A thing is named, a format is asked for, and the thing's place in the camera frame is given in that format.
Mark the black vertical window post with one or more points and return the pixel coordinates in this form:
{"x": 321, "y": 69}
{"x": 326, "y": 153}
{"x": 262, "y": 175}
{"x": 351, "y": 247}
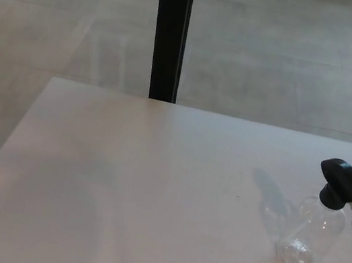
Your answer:
{"x": 169, "y": 35}

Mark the clear plastic spray bottle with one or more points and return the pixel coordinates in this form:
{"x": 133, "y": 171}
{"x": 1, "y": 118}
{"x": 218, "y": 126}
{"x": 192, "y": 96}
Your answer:
{"x": 318, "y": 224}

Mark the black trigger spray lid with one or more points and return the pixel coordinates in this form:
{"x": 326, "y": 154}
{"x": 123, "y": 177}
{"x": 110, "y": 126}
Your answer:
{"x": 341, "y": 181}

